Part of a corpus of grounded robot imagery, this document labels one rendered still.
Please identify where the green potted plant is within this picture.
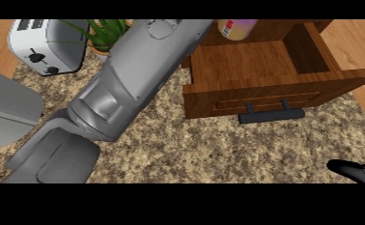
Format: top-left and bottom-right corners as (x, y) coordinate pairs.
(50, 18), (138, 63)

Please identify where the dark grey drawer handle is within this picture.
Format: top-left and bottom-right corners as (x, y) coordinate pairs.
(237, 98), (306, 125)

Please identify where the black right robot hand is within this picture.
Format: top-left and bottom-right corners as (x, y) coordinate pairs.
(327, 158), (365, 183)

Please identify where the brown wooden drawer front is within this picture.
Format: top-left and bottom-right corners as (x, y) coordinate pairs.
(182, 69), (365, 121)

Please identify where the brown wooden drawer box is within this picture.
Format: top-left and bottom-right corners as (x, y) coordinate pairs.
(182, 18), (365, 121)

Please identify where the purple and yellow can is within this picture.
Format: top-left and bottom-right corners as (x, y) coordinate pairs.
(217, 18), (260, 42)

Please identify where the silver toaster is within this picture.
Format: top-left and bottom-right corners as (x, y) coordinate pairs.
(8, 18), (92, 77)

